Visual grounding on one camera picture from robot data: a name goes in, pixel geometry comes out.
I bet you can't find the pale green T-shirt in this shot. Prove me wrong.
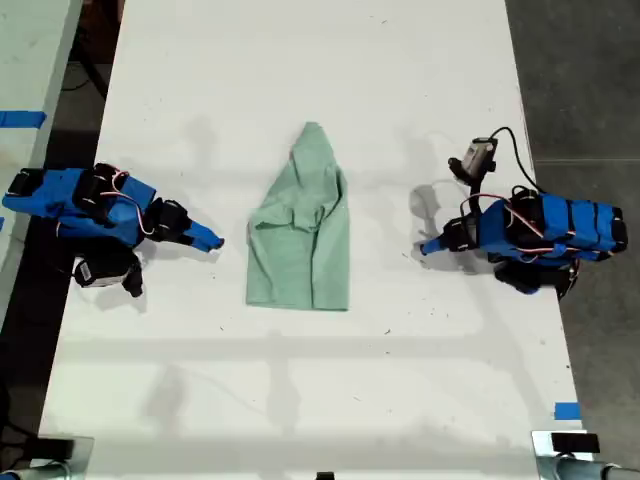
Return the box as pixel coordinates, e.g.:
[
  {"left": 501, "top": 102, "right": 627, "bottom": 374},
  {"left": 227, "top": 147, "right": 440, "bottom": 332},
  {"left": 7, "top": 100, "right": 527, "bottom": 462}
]
[{"left": 244, "top": 120, "right": 351, "bottom": 313}]

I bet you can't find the long blue tape strip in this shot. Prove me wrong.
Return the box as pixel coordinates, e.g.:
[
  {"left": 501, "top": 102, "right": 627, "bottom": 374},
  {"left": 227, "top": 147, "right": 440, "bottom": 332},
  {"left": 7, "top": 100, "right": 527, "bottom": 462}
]
[{"left": 0, "top": 109, "right": 48, "bottom": 131}]

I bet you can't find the short blue tape strip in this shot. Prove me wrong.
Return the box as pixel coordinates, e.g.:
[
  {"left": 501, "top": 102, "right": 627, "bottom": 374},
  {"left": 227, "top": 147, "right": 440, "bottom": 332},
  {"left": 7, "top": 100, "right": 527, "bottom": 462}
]
[{"left": 553, "top": 401, "right": 583, "bottom": 422}]

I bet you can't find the white side table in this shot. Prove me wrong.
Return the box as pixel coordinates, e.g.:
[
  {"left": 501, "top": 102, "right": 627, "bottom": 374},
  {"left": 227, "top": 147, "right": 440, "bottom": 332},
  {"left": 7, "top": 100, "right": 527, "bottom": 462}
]
[{"left": 0, "top": 0, "right": 85, "bottom": 314}]

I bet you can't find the small black box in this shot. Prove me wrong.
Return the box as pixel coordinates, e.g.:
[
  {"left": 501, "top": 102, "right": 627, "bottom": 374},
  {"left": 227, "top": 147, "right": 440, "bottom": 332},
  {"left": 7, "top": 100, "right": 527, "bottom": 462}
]
[
  {"left": 35, "top": 438, "right": 77, "bottom": 462},
  {"left": 550, "top": 433, "right": 601, "bottom": 454}
]

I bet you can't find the grey metal pipe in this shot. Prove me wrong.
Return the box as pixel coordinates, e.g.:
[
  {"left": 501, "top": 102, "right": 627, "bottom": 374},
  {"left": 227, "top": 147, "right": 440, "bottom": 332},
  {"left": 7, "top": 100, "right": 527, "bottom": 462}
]
[
  {"left": 0, "top": 461, "right": 69, "bottom": 480},
  {"left": 555, "top": 456, "right": 640, "bottom": 480}
]

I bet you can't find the gripper camera stalk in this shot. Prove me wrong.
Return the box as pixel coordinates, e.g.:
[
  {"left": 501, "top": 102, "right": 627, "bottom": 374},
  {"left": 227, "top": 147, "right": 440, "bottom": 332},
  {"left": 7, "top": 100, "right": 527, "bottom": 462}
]
[
  {"left": 468, "top": 174, "right": 489, "bottom": 214},
  {"left": 122, "top": 252, "right": 147, "bottom": 299}
]

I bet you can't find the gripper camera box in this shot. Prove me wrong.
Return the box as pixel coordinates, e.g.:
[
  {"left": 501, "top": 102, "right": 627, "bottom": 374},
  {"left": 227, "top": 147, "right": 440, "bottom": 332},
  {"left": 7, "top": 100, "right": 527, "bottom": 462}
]
[
  {"left": 447, "top": 136, "right": 499, "bottom": 184},
  {"left": 71, "top": 246, "right": 132, "bottom": 290}
]

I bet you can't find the black camera cable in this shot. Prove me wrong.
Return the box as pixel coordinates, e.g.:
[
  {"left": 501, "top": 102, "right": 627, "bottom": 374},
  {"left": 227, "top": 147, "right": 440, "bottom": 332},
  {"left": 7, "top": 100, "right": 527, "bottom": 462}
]
[{"left": 489, "top": 125, "right": 547, "bottom": 196}]

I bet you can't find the metal corner bracket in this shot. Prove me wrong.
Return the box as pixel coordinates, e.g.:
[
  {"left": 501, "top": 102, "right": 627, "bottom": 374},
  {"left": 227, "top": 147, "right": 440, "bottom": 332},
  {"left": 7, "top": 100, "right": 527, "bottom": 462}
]
[
  {"left": 28, "top": 435, "right": 96, "bottom": 480},
  {"left": 530, "top": 429, "right": 602, "bottom": 480}
]

